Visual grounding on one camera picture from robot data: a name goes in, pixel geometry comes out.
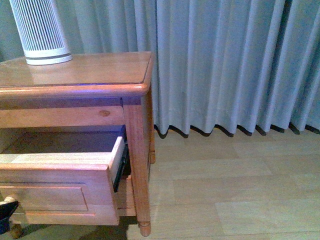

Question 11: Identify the wooden nightstand cabinet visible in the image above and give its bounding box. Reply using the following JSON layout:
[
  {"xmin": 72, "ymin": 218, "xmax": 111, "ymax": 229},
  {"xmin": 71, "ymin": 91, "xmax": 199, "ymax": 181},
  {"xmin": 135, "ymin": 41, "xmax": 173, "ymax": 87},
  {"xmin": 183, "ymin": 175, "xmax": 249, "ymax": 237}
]
[{"xmin": 0, "ymin": 52, "xmax": 155, "ymax": 239}]

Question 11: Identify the grey pleated curtain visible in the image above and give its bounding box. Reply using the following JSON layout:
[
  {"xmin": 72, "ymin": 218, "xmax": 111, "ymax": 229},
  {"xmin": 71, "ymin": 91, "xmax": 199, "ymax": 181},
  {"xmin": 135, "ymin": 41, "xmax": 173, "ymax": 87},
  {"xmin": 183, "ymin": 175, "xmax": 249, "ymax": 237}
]
[{"xmin": 0, "ymin": 0, "xmax": 320, "ymax": 139}]

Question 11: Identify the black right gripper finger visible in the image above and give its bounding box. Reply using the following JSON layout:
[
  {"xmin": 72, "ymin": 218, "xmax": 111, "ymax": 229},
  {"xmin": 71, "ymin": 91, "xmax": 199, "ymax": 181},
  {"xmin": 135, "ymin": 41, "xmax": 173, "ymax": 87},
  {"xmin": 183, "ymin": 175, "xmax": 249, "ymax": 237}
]
[{"xmin": 0, "ymin": 200, "xmax": 19, "ymax": 234}]

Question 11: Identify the wooden drawer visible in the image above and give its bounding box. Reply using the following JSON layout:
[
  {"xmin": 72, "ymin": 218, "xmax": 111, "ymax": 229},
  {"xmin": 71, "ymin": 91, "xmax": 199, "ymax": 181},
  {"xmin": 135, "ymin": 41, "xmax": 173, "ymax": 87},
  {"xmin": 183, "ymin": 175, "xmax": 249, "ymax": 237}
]
[{"xmin": 0, "ymin": 130, "xmax": 127, "ymax": 225}]

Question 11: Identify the white slatted air purifier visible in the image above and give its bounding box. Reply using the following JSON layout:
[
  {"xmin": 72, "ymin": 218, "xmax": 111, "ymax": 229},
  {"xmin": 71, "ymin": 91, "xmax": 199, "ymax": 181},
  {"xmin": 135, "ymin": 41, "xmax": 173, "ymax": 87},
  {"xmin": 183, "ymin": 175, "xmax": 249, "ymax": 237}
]
[{"xmin": 10, "ymin": 0, "xmax": 72, "ymax": 66}]

